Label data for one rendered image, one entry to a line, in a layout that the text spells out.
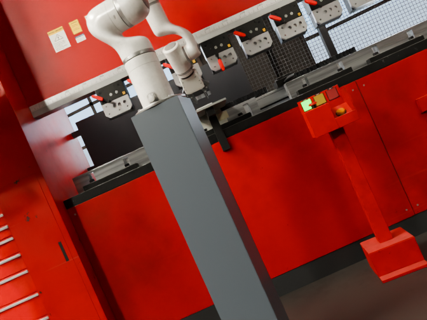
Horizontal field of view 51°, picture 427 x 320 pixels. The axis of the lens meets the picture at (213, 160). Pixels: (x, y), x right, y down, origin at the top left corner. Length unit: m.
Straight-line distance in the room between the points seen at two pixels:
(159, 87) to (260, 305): 0.80
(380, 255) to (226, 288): 0.78
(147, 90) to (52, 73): 1.04
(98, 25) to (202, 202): 0.71
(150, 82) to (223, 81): 1.39
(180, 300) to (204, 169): 1.00
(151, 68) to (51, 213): 0.99
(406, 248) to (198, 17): 1.49
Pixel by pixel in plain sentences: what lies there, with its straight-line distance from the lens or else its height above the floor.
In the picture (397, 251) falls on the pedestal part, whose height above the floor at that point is 0.08.
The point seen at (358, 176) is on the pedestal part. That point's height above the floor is 0.43.
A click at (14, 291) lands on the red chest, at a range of 2.80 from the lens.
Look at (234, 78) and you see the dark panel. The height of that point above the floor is 1.18.
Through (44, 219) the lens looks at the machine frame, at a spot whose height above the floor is 0.83.
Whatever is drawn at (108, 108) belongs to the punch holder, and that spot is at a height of 1.22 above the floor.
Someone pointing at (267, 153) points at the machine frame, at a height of 0.67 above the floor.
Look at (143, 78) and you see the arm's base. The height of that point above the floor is 1.11.
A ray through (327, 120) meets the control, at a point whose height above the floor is 0.71.
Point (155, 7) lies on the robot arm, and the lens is 2.11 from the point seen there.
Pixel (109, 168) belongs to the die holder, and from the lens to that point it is 2.39.
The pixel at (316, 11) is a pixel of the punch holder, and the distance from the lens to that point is 2.49.
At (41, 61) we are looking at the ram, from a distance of 2.54.
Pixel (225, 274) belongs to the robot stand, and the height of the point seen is 0.39.
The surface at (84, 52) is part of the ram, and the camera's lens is 2.48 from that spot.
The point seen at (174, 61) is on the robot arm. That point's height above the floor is 1.24.
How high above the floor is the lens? 0.75
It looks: level
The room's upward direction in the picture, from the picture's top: 24 degrees counter-clockwise
